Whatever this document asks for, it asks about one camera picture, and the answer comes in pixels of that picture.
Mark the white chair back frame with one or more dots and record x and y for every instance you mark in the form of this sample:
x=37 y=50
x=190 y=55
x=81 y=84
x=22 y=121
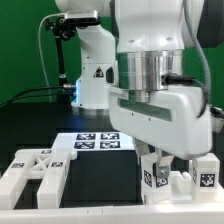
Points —
x=50 y=166

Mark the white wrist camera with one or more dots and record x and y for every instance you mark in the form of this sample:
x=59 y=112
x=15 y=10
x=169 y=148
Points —
x=110 y=76

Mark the black camera stand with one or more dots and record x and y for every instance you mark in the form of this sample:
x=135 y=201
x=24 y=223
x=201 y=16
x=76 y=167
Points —
x=62 y=31

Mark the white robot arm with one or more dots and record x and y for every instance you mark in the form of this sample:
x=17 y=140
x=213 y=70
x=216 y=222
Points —
x=148 y=98

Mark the silver camera on stand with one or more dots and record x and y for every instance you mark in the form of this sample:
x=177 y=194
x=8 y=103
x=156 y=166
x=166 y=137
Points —
x=81 y=17

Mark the white base tag plate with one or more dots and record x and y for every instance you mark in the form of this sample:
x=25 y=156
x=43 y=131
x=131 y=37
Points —
x=94 y=141

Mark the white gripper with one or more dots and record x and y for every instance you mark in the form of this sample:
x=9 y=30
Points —
x=170 y=122

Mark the white chair seat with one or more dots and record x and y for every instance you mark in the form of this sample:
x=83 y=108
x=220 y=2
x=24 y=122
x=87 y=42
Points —
x=181 y=189

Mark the white U-shaped fence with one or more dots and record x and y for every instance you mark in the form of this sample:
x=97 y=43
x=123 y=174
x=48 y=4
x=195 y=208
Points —
x=180 y=210

